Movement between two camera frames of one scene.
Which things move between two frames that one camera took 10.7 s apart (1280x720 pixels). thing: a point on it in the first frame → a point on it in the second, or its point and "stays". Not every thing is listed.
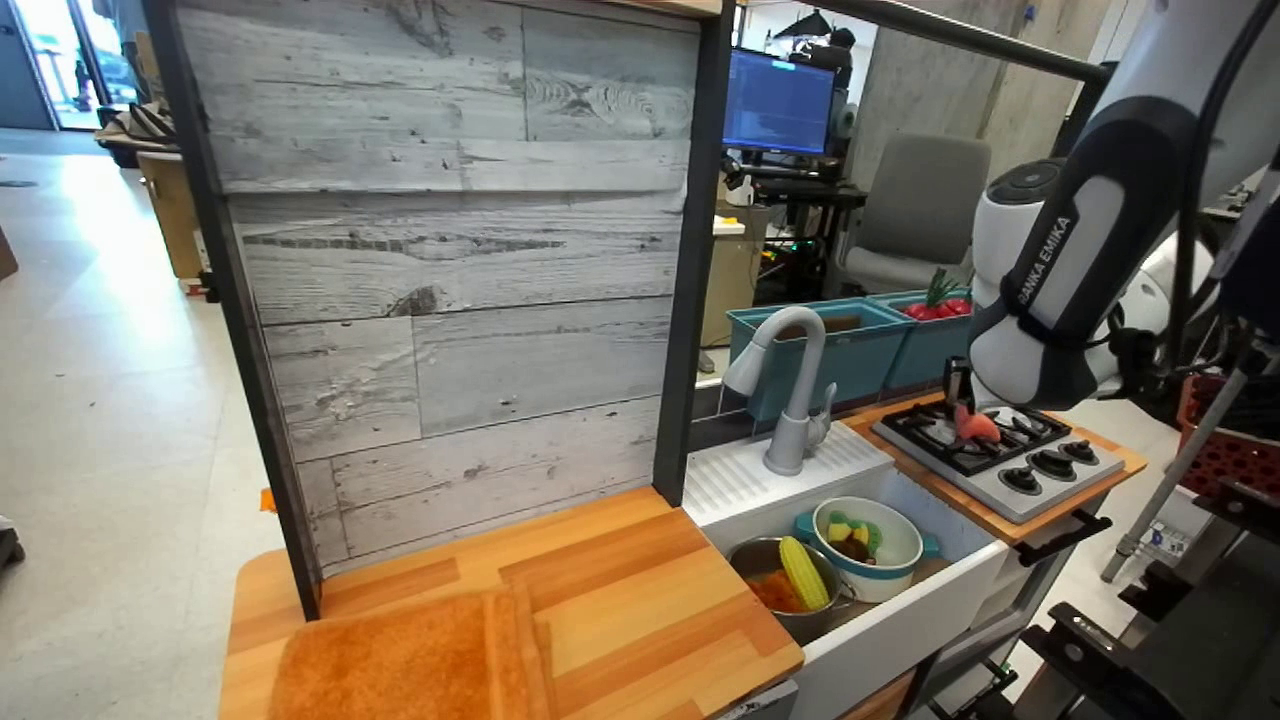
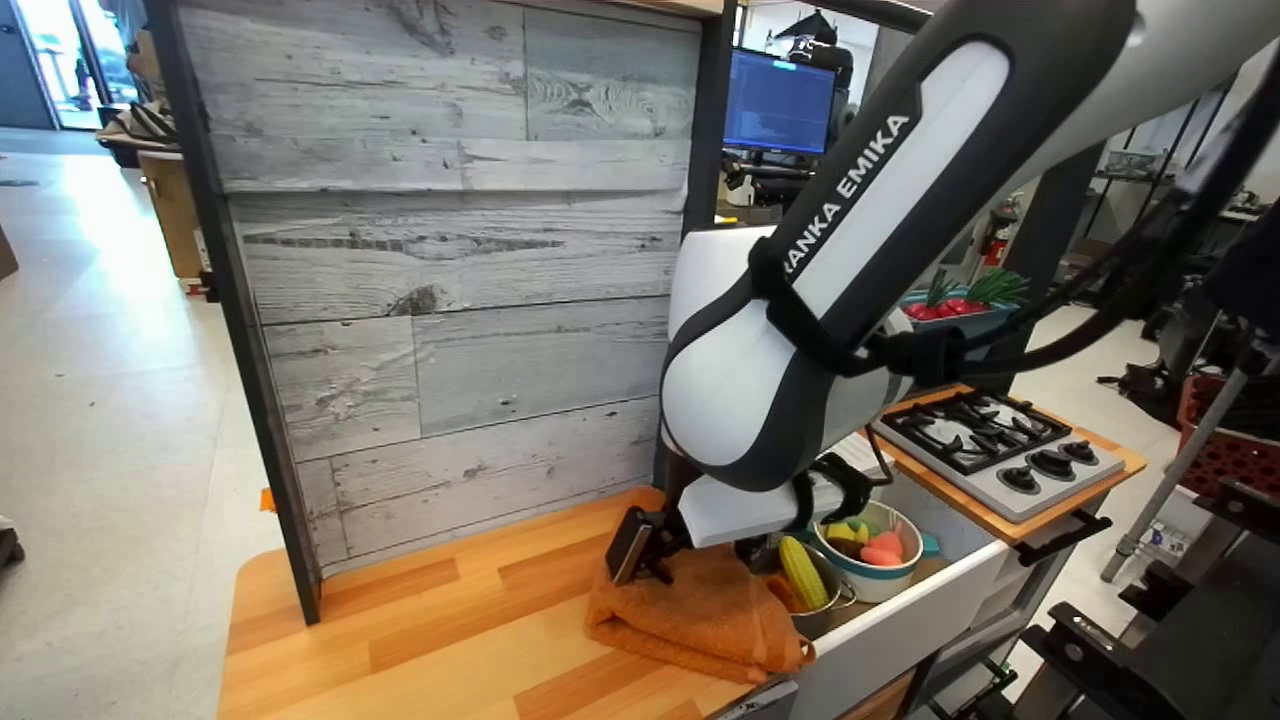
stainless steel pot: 791,573 stays
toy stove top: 1034,460 stays
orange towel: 477,655 → 718,614
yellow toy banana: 807,573 stays
